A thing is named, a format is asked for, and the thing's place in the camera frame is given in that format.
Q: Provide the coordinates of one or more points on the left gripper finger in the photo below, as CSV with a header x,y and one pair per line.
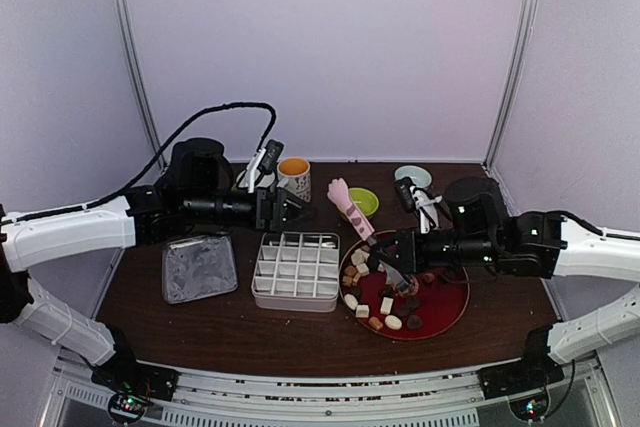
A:
x,y
292,221
292,205

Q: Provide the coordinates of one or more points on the patterned mug yellow inside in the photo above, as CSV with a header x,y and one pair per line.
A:
x,y
294,175

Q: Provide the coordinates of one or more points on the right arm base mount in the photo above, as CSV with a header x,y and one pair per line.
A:
x,y
524,386

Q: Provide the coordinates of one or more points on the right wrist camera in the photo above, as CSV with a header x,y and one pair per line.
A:
x,y
416,200

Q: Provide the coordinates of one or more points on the bunny tin lid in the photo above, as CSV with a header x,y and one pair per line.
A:
x,y
198,267

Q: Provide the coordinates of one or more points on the left aluminium frame post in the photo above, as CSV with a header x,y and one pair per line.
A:
x,y
135,74

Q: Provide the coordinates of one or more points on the right aluminium frame post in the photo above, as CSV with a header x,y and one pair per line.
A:
x,y
526,21

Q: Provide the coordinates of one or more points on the pink metal tongs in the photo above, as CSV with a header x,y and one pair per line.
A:
x,y
338,194

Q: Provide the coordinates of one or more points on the aluminium frame post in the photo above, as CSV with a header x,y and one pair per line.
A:
x,y
135,74
526,21

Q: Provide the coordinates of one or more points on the tan striped chocolate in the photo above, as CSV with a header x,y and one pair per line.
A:
x,y
375,323

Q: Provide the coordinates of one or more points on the pale blue bowl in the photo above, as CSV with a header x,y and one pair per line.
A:
x,y
419,176

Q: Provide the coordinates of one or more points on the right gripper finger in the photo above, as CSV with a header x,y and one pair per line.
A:
x,y
385,241
375,262

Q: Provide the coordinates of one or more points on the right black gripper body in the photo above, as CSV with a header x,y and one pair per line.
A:
x,y
410,241

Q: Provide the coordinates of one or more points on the metal front rail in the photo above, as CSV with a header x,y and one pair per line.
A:
x,y
443,398

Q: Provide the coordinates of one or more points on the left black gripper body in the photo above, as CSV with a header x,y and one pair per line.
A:
x,y
261,222

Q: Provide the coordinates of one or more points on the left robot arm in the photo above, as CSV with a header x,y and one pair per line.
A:
x,y
196,189

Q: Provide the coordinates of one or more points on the round red tray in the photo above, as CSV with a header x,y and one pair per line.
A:
x,y
440,301

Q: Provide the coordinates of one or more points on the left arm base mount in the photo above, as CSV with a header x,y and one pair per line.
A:
x,y
137,393

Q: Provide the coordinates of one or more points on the lime green bowl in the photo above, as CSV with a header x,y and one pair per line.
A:
x,y
366,200

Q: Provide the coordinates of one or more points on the white square chocolate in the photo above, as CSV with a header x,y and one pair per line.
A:
x,y
386,305

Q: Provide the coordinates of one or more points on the dark heart chocolate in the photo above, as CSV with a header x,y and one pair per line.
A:
x,y
414,322

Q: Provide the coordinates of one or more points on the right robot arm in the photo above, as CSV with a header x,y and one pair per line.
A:
x,y
532,244

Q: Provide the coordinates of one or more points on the silver divided tin box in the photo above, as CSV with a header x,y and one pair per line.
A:
x,y
297,271

